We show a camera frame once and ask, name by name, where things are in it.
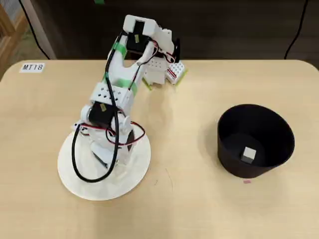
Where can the white cube block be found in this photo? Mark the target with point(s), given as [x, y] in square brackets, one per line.
[248, 154]

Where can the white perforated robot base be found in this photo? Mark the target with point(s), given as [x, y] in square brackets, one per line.
[177, 72]

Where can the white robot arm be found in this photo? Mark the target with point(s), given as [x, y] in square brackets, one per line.
[117, 72]

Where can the white round plate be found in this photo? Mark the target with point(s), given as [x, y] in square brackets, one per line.
[129, 181]

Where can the black pot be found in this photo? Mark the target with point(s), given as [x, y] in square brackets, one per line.
[274, 129]

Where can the green tape strip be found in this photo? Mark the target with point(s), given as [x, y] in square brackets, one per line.
[147, 84]
[182, 77]

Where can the black table clamp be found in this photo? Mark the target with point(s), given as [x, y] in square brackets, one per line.
[177, 51]

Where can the small pink tape piece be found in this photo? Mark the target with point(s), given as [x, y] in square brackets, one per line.
[247, 182]

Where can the white MT18 label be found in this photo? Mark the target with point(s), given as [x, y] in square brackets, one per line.
[32, 67]

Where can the green tape piece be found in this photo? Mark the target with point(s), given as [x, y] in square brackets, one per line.
[99, 1]

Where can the white post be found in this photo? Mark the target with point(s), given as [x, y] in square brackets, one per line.
[42, 37]

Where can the wooden furniture frame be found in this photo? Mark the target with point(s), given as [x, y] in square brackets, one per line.
[10, 32]

